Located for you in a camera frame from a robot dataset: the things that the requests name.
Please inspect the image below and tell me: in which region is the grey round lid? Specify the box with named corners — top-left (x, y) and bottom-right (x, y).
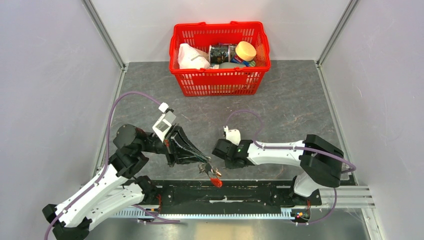
top-left (218, 62), bottom-right (246, 69)

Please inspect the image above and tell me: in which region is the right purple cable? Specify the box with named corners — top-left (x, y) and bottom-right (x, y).
top-left (224, 109), bottom-right (357, 226)

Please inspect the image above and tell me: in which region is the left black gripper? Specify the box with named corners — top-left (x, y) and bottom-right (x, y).
top-left (140, 122), bottom-right (210, 167)

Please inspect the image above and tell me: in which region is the right aluminium corner post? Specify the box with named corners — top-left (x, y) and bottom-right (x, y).
top-left (315, 0), bottom-right (360, 68)

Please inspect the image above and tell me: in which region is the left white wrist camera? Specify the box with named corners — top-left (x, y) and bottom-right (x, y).
top-left (152, 102), bottom-right (176, 142)

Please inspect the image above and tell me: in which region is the black printed can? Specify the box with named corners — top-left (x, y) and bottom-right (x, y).
top-left (208, 44), bottom-right (236, 65)

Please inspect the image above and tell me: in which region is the keyring with red fob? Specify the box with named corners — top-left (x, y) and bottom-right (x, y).
top-left (198, 162), bottom-right (223, 188)

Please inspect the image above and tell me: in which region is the slotted cable duct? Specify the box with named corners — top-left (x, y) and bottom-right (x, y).
top-left (109, 206), bottom-right (296, 221)

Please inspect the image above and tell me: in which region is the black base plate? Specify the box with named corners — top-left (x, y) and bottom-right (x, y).
top-left (140, 180), bottom-right (322, 214)

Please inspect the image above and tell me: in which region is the left aluminium corner post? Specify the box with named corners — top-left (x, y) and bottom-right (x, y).
top-left (81, 0), bottom-right (127, 70)

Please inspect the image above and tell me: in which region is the purple cable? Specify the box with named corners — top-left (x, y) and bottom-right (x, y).
top-left (43, 91), bottom-right (163, 240)
top-left (224, 109), bottom-right (357, 226)

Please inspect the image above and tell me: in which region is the red plastic shopping basket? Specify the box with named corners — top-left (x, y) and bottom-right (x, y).
top-left (169, 21), bottom-right (271, 97)

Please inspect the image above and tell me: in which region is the blue snack packet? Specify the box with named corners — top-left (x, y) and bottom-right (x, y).
top-left (230, 55), bottom-right (256, 67)

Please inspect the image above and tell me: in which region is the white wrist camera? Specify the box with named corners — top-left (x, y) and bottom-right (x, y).
top-left (223, 125), bottom-right (241, 146)
top-left (152, 102), bottom-right (176, 142)

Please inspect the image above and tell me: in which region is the aluminium corner post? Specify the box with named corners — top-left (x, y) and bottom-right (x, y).
top-left (315, 0), bottom-right (360, 68)
top-left (81, 0), bottom-right (127, 70)

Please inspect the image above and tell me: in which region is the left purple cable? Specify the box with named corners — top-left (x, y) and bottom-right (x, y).
top-left (43, 91), bottom-right (163, 240)

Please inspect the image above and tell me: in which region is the white crumpled bag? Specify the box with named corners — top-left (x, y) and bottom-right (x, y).
top-left (177, 43), bottom-right (210, 70)

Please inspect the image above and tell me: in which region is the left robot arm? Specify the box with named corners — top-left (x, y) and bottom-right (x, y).
top-left (42, 124), bottom-right (210, 240)

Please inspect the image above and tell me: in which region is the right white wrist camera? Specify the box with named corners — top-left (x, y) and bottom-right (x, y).
top-left (223, 125), bottom-right (241, 146)

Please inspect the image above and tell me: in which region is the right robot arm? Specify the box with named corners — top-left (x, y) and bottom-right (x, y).
top-left (212, 134), bottom-right (344, 205)

